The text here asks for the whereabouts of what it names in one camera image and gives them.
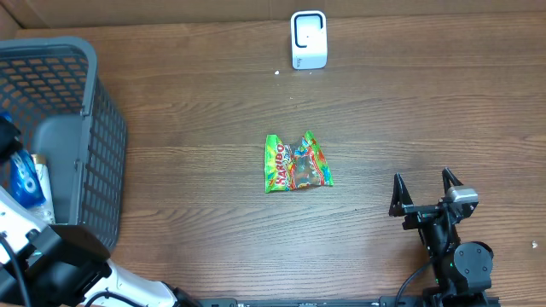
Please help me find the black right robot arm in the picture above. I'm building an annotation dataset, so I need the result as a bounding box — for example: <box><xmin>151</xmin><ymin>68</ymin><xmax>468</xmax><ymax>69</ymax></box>
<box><xmin>380</xmin><ymin>168</ymin><xmax>500</xmax><ymax>307</ymax></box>

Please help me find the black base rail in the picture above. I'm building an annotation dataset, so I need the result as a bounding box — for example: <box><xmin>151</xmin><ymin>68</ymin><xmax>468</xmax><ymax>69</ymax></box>
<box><xmin>195</xmin><ymin>296</ymin><xmax>501</xmax><ymax>307</ymax></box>

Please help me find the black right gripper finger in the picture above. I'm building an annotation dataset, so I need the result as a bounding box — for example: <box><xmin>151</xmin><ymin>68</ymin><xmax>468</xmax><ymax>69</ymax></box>
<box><xmin>442</xmin><ymin>167</ymin><xmax>463</xmax><ymax>194</ymax></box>
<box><xmin>390</xmin><ymin>173</ymin><xmax>413</xmax><ymax>213</ymax></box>

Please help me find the grey plastic mesh basket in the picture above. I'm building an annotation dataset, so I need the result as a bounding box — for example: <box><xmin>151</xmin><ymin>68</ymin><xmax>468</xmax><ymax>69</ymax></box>
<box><xmin>1</xmin><ymin>37</ymin><xmax>128</xmax><ymax>250</ymax></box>

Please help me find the white barcode scanner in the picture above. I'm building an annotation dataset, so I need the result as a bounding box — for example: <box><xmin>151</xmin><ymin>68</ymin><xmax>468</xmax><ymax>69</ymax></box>
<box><xmin>290</xmin><ymin>10</ymin><xmax>328</xmax><ymax>70</ymax></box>

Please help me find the white tube with gold cap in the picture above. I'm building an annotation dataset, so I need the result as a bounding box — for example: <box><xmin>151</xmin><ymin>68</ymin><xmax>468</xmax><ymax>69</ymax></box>
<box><xmin>32</xmin><ymin>153</ymin><xmax>55</xmax><ymax>224</ymax></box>

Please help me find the green Haribo gummy bag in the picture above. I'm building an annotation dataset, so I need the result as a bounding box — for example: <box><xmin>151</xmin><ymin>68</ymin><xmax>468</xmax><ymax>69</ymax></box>
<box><xmin>264</xmin><ymin>130</ymin><xmax>334</xmax><ymax>194</ymax></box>

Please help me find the blue Oreo cookie pack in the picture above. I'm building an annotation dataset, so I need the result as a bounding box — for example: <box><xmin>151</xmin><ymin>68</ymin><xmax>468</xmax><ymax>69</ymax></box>
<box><xmin>1</xmin><ymin>111</ymin><xmax>46</xmax><ymax>209</ymax></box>

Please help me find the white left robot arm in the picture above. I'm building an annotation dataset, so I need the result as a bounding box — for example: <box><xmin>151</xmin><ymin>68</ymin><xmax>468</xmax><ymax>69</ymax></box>
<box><xmin>1</xmin><ymin>190</ymin><xmax>199</xmax><ymax>307</ymax></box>

